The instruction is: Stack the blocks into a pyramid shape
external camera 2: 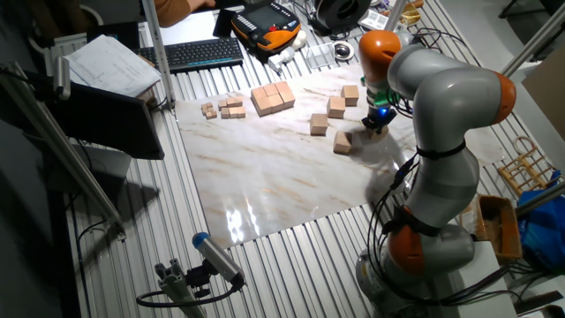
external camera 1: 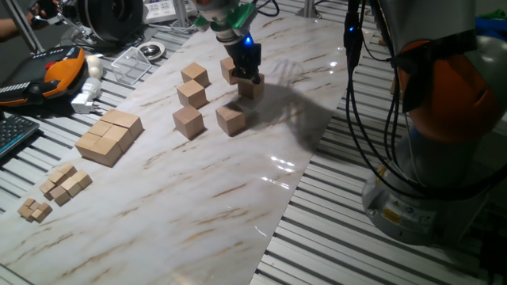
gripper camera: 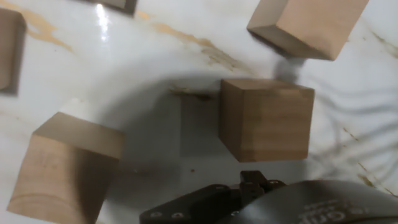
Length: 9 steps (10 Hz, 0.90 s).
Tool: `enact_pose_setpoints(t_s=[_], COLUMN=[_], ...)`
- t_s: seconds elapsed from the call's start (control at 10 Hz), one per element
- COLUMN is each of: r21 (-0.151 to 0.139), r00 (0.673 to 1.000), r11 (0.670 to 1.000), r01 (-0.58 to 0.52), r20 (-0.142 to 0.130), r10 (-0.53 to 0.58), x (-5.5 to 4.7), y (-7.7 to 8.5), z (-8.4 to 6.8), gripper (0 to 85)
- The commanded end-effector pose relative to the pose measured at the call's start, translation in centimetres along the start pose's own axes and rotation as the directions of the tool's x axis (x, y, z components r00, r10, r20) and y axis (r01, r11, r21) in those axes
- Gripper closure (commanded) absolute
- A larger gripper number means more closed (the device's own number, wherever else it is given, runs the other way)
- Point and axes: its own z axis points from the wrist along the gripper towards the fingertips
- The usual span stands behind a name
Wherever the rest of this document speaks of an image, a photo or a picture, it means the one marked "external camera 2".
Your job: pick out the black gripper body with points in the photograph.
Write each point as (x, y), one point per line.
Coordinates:
(380, 115)

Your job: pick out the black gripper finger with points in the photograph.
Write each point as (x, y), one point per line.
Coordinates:
(367, 123)
(390, 127)

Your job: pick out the large wooden cube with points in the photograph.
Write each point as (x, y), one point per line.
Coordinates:
(342, 142)
(318, 124)
(350, 95)
(378, 134)
(336, 107)

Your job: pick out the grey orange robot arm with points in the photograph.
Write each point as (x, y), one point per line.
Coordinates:
(446, 101)

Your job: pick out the white paper stack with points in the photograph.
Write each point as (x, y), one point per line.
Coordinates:
(110, 66)

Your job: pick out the bare person hand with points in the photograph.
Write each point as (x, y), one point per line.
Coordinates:
(202, 4)

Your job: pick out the round metal tin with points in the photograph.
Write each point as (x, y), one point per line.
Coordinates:
(343, 50)

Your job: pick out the clear plastic box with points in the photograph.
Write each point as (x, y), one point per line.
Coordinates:
(320, 55)

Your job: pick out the medium wooden cube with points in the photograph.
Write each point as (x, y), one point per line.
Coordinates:
(276, 102)
(288, 99)
(282, 86)
(270, 89)
(258, 93)
(264, 106)

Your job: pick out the white control box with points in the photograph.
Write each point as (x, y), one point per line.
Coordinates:
(374, 18)

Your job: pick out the gold foil bag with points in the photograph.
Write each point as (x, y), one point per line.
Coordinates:
(410, 14)

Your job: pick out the white egg shaped object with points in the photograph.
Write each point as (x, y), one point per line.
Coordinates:
(300, 40)

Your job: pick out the white power adapter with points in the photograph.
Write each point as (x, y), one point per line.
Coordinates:
(280, 62)

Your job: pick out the white marble pattern mat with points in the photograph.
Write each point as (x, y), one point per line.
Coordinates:
(273, 176)

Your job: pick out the black round spool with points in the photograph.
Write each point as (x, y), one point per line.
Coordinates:
(342, 13)

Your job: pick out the small wooden cube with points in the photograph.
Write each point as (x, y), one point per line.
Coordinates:
(238, 101)
(222, 104)
(241, 111)
(225, 113)
(230, 102)
(233, 112)

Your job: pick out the black orange teach pendant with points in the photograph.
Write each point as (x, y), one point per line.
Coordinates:
(265, 26)

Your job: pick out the wooden rack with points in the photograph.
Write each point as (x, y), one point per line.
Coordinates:
(525, 170)

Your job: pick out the brown cardboard box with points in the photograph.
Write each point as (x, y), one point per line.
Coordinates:
(499, 221)

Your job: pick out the brown cardboard board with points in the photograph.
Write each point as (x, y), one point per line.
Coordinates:
(549, 97)

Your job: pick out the black smartphone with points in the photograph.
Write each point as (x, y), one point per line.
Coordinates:
(223, 23)

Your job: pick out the black computer keyboard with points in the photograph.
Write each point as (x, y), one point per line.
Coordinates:
(198, 54)

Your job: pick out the blue bag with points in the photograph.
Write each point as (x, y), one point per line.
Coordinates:
(545, 234)

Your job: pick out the black monitor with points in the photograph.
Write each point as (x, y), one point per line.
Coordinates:
(106, 121)

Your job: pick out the black box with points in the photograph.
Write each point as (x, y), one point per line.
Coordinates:
(115, 34)

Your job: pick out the green gripper mount plate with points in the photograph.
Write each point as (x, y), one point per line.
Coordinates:
(383, 100)

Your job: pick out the aluminium profile post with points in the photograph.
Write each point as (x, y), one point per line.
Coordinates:
(540, 199)
(155, 48)
(66, 154)
(534, 42)
(394, 15)

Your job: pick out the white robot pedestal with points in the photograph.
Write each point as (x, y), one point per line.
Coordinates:
(481, 287)

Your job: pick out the silver camera with blue end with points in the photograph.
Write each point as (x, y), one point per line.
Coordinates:
(216, 258)

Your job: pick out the black camera bracket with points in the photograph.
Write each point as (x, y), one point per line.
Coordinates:
(198, 278)

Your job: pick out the short aluminium profile mount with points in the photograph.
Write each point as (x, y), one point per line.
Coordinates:
(176, 291)

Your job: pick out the silver depth camera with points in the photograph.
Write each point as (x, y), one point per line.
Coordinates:
(62, 77)

